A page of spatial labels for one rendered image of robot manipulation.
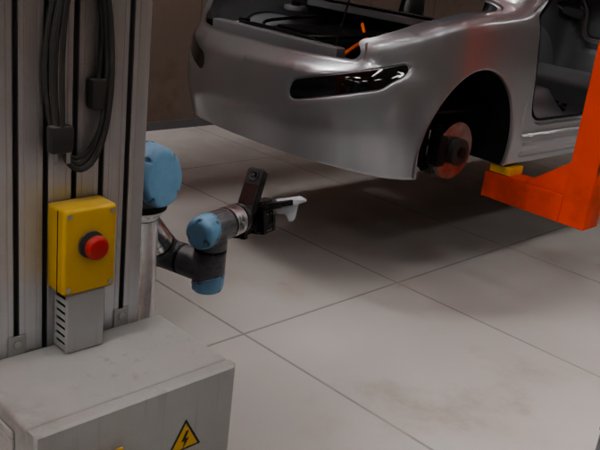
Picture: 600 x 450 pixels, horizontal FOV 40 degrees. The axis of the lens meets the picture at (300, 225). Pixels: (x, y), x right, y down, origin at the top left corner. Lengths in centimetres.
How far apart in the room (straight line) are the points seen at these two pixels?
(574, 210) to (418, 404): 159
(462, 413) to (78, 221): 270
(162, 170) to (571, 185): 340
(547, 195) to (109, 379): 379
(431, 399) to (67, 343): 263
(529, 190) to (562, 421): 153
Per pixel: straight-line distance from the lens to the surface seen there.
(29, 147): 119
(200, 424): 129
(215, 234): 182
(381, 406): 361
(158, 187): 156
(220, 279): 189
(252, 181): 197
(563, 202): 473
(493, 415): 373
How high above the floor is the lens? 187
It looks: 20 degrees down
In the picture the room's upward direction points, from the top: 7 degrees clockwise
